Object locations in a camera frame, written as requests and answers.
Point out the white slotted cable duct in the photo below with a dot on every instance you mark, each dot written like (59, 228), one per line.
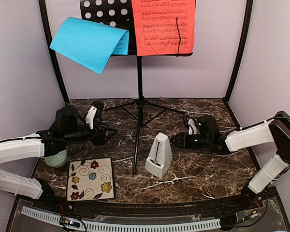
(125, 224)

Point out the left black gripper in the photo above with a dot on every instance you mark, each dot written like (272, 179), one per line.
(96, 139)

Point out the square floral ceramic plate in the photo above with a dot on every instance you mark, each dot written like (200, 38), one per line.
(90, 180)

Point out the right black frame post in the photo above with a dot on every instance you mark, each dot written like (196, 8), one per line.
(238, 59)

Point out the small green circuit board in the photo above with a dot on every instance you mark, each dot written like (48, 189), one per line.
(69, 223)

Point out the pale green ceramic bowl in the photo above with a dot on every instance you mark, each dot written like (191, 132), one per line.
(56, 161)

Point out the white metronome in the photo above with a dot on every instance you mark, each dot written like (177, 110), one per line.
(160, 156)

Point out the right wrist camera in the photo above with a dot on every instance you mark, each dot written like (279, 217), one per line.
(190, 124)

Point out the left black frame post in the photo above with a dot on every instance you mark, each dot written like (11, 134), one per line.
(53, 57)

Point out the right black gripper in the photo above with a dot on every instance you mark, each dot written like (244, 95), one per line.
(183, 142)

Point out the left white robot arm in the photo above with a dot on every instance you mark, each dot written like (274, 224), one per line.
(18, 149)

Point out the black perforated music stand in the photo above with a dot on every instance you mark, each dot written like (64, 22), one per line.
(121, 13)

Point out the red sheet music page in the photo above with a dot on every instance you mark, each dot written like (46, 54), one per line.
(164, 27)

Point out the blue sheet music page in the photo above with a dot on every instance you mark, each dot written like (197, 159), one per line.
(90, 43)

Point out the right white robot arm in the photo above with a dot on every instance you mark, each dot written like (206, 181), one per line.
(271, 136)

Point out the black frame post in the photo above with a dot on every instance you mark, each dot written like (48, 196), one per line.
(53, 57)
(238, 59)

